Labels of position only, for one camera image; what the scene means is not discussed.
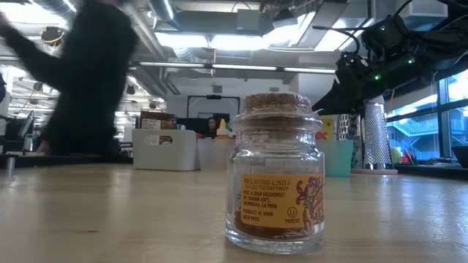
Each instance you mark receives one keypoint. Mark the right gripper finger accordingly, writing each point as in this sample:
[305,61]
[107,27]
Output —
[343,104]

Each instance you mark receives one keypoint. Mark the red Froot Loops box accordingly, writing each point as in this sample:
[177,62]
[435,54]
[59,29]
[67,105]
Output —
[320,136]

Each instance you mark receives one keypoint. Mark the cork lid saffron glass jar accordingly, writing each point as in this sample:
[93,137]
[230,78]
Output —
[274,182]

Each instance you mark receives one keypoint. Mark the yellow cap food colouring bottle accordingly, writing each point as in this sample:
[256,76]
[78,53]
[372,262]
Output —
[222,130]

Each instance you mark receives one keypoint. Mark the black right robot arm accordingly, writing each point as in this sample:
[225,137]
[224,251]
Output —
[438,40]

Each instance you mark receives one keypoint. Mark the teal plastic tray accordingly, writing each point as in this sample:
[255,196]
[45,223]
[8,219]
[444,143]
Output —
[336,160]

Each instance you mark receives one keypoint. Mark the black overhead light bar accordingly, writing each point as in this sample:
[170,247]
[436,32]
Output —
[241,67]

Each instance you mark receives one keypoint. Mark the person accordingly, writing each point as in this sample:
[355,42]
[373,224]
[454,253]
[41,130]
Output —
[211,126]
[2,89]

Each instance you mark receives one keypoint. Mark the black ceiling fixture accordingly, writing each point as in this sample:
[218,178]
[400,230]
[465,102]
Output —
[52,36]

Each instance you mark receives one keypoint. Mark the background black frame stand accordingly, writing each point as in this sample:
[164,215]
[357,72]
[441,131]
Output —
[214,97]

